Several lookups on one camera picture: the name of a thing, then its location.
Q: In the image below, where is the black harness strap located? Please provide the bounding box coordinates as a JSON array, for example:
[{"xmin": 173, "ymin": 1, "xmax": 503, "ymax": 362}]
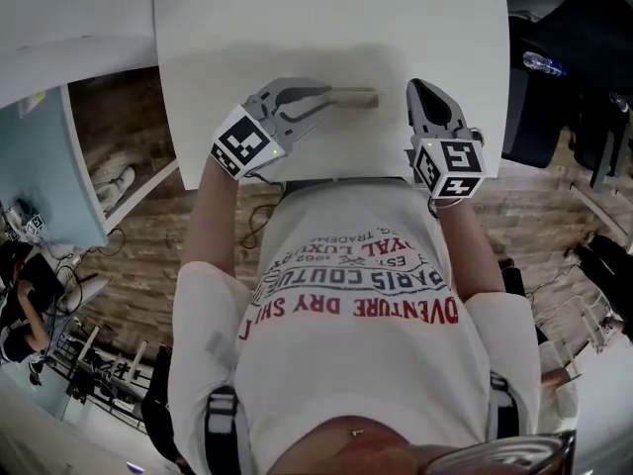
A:
[
  {"xmin": 204, "ymin": 386, "xmax": 242, "ymax": 475},
  {"xmin": 487, "ymin": 371, "xmax": 521, "ymax": 439}
]

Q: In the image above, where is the light blue desk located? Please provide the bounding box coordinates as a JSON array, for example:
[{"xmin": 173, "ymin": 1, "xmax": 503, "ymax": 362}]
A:
[{"xmin": 0, "ymin": 84, "xmax": 180, "ymax": 249}]

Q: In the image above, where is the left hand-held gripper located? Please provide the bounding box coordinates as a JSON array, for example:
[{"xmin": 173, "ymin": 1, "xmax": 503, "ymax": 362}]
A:
[{"xmin": 211, "ymin": 77, "xmax": 331, "ymax": 182}]

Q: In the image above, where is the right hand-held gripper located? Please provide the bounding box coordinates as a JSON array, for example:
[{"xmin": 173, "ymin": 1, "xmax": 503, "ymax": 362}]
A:
[{"xmin": 405, "ymin": 78, "xmax": 489, "ymax": 200}]

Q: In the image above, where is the black cable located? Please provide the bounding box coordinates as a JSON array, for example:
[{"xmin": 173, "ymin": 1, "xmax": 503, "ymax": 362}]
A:
[{"xmin": 240, "ymin": 168, "xmax": 288, "ymax": 249}]

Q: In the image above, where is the person's left forearm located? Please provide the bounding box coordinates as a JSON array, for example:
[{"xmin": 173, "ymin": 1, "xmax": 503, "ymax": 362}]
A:
[{"xmin": 187, "ymin": 158, "xmax": 251, "ymax": 291}]

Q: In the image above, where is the plastic water bottle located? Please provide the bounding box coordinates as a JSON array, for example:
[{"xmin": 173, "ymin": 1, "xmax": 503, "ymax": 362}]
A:
[{"xmin": 522, "ymin": 50, "xmax": 566, "ymax": 76}]

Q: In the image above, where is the paper sheet with yellow strip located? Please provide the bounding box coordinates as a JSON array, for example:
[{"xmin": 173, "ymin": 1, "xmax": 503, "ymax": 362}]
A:
[{"xmin": 18, "ymin": 91, "xmax": 46, "ymax": 118}]

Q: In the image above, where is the person's right forearm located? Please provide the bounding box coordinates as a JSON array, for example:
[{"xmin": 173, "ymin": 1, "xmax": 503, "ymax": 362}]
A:
[{"xmin": 433, "ymin": 196, "xmax": 506, "ymax": 302}]

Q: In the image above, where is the small beige wooden block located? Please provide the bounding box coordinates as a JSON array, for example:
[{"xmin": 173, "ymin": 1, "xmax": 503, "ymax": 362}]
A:
[{"xmin": 328, "ymin": 89, "xmax": 381, "ymax": 111}]

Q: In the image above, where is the person's white printed T-shirt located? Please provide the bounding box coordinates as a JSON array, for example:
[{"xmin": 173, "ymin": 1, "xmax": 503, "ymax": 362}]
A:
[{"xmin": 167, "ymin": 178, "xmax": 543, "ymax": 475}]

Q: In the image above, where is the white desk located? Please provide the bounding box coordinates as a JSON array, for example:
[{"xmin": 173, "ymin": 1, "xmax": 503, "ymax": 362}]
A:
[{"xmin": 152, "ymin": 0, "xmax": 511, "ymax": 191}]

